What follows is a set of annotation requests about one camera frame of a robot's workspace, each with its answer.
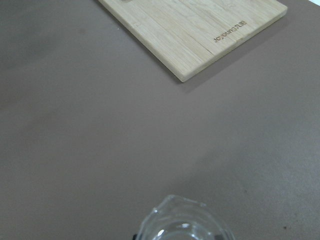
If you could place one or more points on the small clear glass cup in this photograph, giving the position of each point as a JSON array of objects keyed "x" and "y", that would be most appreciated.
[{"x": 180, "y": 218}]

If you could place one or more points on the bamboo cutting board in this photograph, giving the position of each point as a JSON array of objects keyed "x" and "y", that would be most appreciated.
[{"x": 187, "y": 36}]

